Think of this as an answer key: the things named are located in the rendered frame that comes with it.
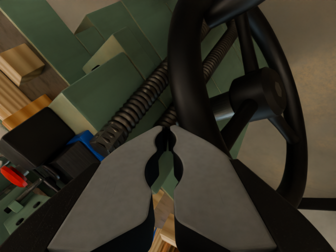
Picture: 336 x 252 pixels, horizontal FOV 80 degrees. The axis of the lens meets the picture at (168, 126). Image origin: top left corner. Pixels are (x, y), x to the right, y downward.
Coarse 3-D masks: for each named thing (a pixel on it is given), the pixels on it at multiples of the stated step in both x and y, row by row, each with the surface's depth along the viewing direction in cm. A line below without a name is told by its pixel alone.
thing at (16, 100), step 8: (0, 72) 35; (0, 80) 35; (8, 80) 36; (0, 88) 35; (8, 88) 36; (16, 88) 36; (0, 96) 35; (8, 96) 35; (16, 96) 36; (24, 96) 37; (0, 104) 35; (8, 104) 35; (16, 104) 36; (24, 104) 37; (8, 112) 35
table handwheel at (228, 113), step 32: (192, 0) 17; (192, 32) 16; (256, 32) 30; (192, 64) 15; (256, 64) 25; (288, 64) 33; (192, 96) 15; (224, 96) 27; (256, 96) 22; (288, 96) 33; (192, 128) 15; (224, 128) 18; (288, 128) 29; (288, 160) 30; (288, 192) 24
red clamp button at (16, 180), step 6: (0, 168) 20; (6, 168) 20; (12, 168) 20; (6, 174) 20; (12, 174) 20; (18, 174) 20; (12, 180) 20; (18, 180) 20; (24, 180) 21; (18, 186) 21; (24, 186) 21
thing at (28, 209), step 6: (30, 198) 41; (36, 198) 37; (42, 198) 35; (48, 198) 33; (24, 204) 40; (30, 204) 37; (36, 204) 33; (24, 210) 36; (30, 210) 33; (12, 216) 38; (18, 216) 35; (24, 216) 33; (6, 222) 37; (12, 222) 34; (18, 222) 31; (6, 228) 34; (12, 228) 31
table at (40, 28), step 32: (0, 0) 24; (32, 0) 26; (0, 32) 27; (32, 32) 26; (64, 32) 28; (128, 32) 24; (64, 64) 27; (96, 64) 27; (32, 96) 36; (160, 96) 25; (160, 224) 48
